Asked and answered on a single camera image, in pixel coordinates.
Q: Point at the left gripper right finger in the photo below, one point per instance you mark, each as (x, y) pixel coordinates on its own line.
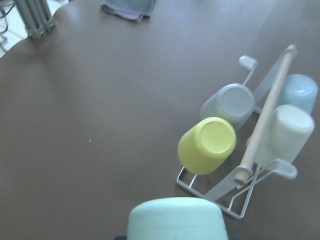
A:
(233, 238)

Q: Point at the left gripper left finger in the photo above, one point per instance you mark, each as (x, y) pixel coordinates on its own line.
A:
(121, 237)

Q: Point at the mint green cup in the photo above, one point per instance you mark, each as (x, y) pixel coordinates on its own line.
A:
(176, 218)

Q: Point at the yellow cup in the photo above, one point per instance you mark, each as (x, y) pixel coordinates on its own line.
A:
(203, 148)

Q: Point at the cream white cup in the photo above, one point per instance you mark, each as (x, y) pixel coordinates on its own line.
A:
(280, 134)

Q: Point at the grey cup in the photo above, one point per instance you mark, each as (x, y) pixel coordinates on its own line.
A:
(234, 103)

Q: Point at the light blue cup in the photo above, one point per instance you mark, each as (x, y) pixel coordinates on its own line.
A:
(299, 90)

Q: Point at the grey folded cloth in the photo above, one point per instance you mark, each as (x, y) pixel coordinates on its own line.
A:
(133, 10)

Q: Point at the white wire cup holder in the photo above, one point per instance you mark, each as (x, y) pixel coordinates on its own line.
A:
(244, 177)

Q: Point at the aluminium frame post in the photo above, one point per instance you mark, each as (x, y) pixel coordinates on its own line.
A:
(36, 16)

